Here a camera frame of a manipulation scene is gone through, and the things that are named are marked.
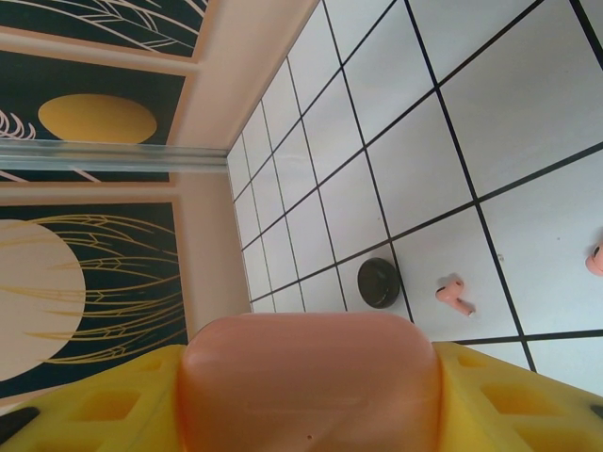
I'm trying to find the pink wireless earbud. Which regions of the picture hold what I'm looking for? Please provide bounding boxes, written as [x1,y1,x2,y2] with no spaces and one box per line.
[583,243,603,278]
[435,272,477,317]

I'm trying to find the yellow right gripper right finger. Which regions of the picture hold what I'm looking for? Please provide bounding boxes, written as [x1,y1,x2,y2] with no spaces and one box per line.
[432,341,603,452]

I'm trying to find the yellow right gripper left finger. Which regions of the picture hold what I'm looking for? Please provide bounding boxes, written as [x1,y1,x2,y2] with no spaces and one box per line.
[0,343,189,452]

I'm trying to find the small round disc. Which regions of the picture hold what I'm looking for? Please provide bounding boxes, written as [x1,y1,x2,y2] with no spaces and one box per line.
[356,257,403,311]

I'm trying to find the pink earbud charging case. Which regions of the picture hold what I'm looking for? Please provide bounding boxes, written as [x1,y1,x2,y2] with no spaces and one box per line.
[174,313,447,452]

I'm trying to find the aluminium frame post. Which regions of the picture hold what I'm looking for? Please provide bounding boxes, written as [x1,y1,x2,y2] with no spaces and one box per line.
[0,140,230,173]

